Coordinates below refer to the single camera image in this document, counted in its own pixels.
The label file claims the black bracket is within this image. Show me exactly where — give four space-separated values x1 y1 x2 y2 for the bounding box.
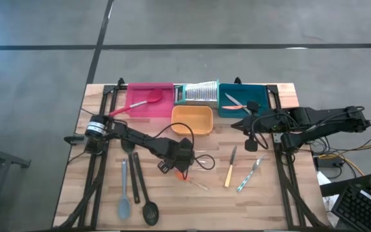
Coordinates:
63 134 86 145

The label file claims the yellow cable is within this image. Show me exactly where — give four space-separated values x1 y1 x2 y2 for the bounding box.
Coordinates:
319 140 371 177

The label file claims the black metal stand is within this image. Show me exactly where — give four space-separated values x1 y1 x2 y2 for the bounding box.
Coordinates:
0 140 32 232

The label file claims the black slotted serving spoon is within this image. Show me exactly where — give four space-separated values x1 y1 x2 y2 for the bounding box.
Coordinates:
132 151 160 226

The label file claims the white paper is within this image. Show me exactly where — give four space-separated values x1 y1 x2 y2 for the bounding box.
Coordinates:
316 170 341 228

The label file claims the pink plastic bin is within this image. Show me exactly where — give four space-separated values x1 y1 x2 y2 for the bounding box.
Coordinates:
124 82 176 119

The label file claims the black power adapter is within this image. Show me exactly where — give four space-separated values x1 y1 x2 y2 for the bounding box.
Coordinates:
314 155 343 169

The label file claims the grey silicone spoon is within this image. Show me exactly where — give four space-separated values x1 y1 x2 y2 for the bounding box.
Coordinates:
117 158 131 221

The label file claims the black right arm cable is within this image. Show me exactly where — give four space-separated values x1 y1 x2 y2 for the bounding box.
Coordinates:
251 114 302 151

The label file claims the black keyboard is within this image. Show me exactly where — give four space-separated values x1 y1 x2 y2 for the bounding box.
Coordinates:
330 183 371 232

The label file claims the black solid serving spoon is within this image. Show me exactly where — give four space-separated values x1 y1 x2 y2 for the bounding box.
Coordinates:
120 138 140 204

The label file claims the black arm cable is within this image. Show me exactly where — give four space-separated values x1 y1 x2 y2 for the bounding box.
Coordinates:
146 121 216 171
251 114 302 151

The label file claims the teal plastic bin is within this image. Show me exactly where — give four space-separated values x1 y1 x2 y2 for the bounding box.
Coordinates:
217 82 269 119

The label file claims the orange mini spatula clear handle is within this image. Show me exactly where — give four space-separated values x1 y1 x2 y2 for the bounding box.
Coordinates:
175 171 211 191

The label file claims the red silicone spoon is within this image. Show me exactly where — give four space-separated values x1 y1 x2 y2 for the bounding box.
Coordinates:
109 89 164 117

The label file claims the teal patterned handle knife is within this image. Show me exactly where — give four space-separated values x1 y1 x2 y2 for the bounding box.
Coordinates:
236 155 265 193

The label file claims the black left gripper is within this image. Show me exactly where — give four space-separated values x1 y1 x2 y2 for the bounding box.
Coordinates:
158 137 195 175

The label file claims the metal box grater teal handle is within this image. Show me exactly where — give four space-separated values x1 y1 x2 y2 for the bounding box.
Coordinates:
174 79 220 109

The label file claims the black desk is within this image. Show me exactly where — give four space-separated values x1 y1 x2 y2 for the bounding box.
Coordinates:
319 173 371 232

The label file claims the white bladed knife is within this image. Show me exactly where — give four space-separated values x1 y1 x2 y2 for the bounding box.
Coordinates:
224 92 252 115

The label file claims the yellow plastic bin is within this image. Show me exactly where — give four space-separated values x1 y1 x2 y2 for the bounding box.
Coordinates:
171 104 214 136

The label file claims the yellow handled table knife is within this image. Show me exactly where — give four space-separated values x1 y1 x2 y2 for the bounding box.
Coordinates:
224 145 238 189

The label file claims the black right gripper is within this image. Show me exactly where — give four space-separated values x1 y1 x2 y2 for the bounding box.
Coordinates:
230 100 289 153

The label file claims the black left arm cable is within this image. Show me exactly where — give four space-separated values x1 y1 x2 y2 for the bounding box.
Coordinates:
146 121 216 171

